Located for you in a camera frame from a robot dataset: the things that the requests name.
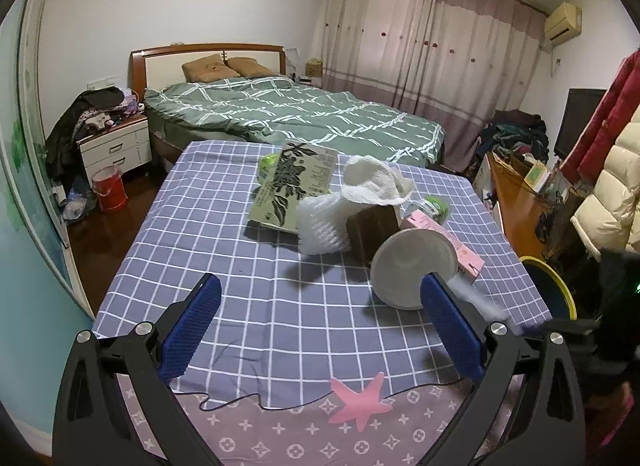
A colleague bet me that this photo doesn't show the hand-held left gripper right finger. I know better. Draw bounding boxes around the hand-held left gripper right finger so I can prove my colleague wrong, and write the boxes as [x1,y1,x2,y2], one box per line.
[420,272,586,466]

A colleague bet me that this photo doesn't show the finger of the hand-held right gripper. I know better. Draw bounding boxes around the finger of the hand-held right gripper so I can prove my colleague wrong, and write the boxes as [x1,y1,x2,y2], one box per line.
[520,318,601,337]

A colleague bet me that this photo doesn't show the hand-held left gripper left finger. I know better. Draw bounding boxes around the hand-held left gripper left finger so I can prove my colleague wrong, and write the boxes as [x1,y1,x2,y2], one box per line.
[52,273,223,466]

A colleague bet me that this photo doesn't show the yellow-rimmed blue trash bin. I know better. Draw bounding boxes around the yellow-rimmed blue trash bin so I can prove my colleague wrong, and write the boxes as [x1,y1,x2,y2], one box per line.
[519,256,578,321]

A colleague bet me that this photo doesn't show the pink cardboard box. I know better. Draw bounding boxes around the pink cardboard box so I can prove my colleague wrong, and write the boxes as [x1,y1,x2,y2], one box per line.
[402,211,486,281]

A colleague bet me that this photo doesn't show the brown plastic tray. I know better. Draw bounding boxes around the brown plastic tray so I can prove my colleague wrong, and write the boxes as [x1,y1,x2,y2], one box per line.
[345,205,403,264]

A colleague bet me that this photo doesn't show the white foam net sleeve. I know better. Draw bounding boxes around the white foam net sleeve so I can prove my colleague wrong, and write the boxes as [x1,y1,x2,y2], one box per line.
[296,193,353,254]

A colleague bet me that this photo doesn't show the white towel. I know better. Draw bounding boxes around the white towel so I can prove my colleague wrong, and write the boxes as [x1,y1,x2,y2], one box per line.
[340,155,416,209]

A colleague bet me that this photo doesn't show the pale green floral carton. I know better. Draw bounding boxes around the pale green floral carton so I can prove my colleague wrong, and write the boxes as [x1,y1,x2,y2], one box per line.
[248,142,341,234]

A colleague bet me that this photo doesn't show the purple checked tablecloth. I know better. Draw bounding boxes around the purple checked tablecloth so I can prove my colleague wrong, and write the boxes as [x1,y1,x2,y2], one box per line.
[94,140,553,409]

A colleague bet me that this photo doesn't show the cream puffer jacket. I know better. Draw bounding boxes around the cream puffer jacket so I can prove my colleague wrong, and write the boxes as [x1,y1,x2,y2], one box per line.
[571,110,640,261]

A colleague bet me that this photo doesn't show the small green-capped clear bottle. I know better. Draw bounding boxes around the small green-capped clear bottle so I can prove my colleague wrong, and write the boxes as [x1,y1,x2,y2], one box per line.
[407,195,451,221]

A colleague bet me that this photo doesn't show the wooden desk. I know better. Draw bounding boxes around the wooden desk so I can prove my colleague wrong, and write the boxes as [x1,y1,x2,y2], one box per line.
[487,151,576,259]

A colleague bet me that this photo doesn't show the white board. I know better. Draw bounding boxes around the white board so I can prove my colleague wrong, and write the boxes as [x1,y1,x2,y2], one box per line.
[472,153,501,211]

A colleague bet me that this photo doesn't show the green framed card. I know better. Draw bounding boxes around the green framed card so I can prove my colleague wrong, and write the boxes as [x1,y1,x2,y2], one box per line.
[525,164,551,191]

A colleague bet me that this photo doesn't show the red bucket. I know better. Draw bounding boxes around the red bucket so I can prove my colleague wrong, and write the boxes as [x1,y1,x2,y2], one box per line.
[91,166,125,213]

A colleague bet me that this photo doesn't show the mauve patterned cloth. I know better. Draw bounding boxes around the mauve patterned cloth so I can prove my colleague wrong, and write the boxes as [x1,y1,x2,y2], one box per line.
[112,371,531,466]

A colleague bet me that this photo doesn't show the plastic bags on floor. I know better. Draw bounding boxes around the plastic bags on floor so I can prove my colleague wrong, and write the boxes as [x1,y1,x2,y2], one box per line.
[62,186,98,224]

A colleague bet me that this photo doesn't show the black television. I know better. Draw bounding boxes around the black television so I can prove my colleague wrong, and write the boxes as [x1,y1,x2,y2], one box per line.
[554,88,608,159]

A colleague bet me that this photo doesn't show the red coat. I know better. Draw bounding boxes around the red coat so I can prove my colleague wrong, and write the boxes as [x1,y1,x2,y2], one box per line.
[570,50,640,187]

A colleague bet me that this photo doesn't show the white nightstand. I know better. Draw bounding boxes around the white nightstand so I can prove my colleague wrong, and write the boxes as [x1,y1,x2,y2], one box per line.
[77,113,152,187]

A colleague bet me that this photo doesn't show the pile of dark clothes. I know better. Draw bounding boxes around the pile of dark clothes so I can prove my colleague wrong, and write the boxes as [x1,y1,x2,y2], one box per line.
[477,110,551,164]

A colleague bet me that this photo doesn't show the pile of clothes on nightstand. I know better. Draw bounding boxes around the pile of clothes on nightstand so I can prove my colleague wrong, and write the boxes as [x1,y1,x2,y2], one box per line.
[45,86,146,181]

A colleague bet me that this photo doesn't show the painted wardrobe sliding door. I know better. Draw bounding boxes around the painted wardrobe sliding door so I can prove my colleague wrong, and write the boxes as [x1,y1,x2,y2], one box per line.
[0,0,96,319]

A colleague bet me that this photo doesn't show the green checked quilt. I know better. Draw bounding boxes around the green checked quilt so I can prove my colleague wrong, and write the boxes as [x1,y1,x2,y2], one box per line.
[144,76,446,167]

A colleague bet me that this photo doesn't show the brown pillow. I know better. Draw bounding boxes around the brown pillow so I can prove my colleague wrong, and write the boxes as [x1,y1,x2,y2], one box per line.
[227,56,278,79]
[182,53,241,82]

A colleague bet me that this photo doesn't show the wooden bed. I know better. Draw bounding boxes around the wooden bed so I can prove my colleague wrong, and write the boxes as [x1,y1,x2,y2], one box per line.
[131,43,446,171]

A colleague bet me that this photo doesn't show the pink and mauve curtain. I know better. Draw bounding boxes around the pink and mauve curtain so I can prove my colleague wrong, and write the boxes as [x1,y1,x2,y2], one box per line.
[320,0,548,174]

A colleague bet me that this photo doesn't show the beige air conditioner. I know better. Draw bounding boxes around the beige air conditioner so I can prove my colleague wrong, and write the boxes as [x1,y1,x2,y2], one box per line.
[544,2,583,42]

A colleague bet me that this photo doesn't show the thin black cable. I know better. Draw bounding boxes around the thin black cable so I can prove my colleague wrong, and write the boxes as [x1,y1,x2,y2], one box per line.
[197,381,476,412]

